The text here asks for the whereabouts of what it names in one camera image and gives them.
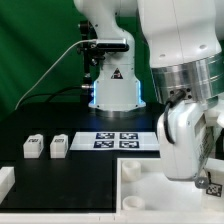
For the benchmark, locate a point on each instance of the white left obstacle block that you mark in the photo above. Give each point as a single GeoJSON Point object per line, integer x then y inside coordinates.
{"type": "Point", "coordinates": [7, 180]}

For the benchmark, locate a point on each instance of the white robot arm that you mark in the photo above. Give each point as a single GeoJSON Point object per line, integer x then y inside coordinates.
{"type": "Point", "coordinates": [187, 68]}

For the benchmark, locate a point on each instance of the white front table edge strip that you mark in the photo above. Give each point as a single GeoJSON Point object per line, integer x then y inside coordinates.
{"type": "Point", "coordinates": [125, 218]}

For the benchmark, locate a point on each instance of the white sheet with markers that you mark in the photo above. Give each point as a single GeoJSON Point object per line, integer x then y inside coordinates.
{"type": "Point", "coordinates": [130, 141]}

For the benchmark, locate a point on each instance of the white square table top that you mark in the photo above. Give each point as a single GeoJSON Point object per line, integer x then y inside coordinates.
{"type": "Point", "coordinates": [142, 185]}

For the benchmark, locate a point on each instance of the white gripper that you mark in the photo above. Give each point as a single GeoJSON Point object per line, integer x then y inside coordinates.
{"type": "Point", "coordinates": [194, 131]}

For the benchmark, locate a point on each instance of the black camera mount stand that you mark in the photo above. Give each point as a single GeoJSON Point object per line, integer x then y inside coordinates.
{"type": "Point", "coordinates": [94, 52]}

